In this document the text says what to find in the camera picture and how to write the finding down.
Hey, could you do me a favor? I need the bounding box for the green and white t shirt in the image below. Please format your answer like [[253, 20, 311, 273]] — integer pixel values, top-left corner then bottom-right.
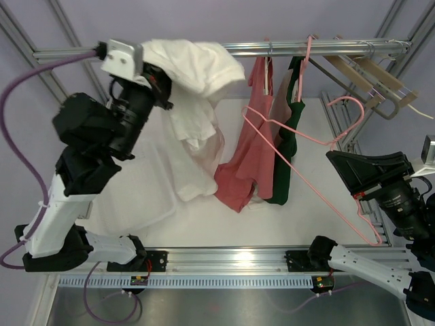
[[267, 56, 305, 206]]

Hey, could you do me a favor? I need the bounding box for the cream plastic hanger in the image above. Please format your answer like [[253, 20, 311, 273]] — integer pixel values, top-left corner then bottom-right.
[[264, 37, 273, 96]]

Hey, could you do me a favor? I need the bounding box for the aluminium clothes rail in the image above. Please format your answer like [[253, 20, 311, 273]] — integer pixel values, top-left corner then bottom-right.
[[32, 37, 412, 65]]

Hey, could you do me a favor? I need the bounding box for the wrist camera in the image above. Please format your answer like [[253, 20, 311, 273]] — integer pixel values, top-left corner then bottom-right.
[[412, 135, 435, 177], [101, 39, 145, 85]]

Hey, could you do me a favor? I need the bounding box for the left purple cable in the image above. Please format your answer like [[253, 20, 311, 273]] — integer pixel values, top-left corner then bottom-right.
[[0, 50, 103, 271]]

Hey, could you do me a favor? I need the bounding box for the pink t shirt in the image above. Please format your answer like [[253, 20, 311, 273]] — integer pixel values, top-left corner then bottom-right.
[[214, 57, 275, 213]]

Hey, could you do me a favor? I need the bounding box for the thick pink plastic hanger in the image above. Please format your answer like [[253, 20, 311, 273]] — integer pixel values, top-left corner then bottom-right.
[[296, 35, 313, 102]]

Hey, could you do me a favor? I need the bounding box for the wooden hangers bundle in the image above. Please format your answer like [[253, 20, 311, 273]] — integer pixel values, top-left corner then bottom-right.
[[309, 55, 434, 120]]

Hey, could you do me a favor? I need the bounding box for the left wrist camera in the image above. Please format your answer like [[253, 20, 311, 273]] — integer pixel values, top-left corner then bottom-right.
[[101, 39, 145, 85]]

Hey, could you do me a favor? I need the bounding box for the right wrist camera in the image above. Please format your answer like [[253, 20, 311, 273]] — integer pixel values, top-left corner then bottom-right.
[[412, 135, 435, 177]]

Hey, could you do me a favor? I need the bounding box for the thin pink wire hanger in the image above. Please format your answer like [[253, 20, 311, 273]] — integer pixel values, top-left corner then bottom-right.
[[241, 96, 383, 247]]

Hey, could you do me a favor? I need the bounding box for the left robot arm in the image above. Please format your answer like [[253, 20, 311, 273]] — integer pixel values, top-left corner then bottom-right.
[[15, 63, 172, 272]]

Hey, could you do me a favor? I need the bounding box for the white slotted cable duct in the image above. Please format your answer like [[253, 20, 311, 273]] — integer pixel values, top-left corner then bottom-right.
[[58, 274, 313, 289]]

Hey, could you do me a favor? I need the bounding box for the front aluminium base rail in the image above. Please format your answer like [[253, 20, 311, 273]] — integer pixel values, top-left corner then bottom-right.
[[42, 246, 414, 276]]

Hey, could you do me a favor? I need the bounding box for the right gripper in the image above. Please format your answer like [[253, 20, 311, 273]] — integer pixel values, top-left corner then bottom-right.
[[325, 148, 430, 238]]

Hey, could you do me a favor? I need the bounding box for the white plastic basket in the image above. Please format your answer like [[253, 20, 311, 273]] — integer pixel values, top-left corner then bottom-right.
[[76, 140, 176, 236]]

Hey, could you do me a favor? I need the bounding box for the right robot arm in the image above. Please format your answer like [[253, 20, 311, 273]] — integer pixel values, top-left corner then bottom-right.
[[307, 151, 434, 321]]

